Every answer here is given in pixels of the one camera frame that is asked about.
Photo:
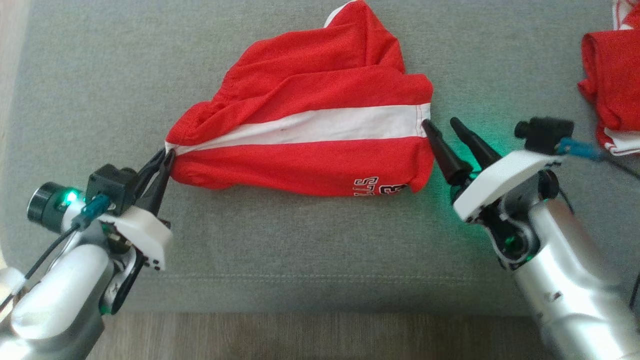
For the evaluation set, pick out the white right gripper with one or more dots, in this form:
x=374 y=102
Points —
x=500 y=177

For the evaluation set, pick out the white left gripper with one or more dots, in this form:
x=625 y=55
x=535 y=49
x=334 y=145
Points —
x=147 y=235

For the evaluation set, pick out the red and white jersey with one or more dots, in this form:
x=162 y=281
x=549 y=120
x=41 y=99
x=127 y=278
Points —
x=310 y=90

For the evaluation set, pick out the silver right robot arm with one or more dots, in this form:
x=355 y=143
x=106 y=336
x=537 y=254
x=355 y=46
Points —
x=570 y=270

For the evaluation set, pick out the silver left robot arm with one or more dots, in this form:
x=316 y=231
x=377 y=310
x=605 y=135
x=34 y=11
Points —
x=55 y=300

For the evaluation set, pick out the crumpled red garment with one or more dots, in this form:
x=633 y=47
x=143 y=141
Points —
x=617 y=75

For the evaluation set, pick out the grey fabric sofa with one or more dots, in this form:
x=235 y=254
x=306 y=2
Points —
x=310 y=250

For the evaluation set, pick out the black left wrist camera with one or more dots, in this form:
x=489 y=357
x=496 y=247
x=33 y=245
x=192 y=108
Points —
x=107 y=187

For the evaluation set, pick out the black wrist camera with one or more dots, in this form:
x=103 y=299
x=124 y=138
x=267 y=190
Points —
x=542 y=132
x=107 y=187

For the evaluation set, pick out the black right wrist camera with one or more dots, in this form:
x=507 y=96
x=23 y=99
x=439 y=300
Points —
x=542 y=132

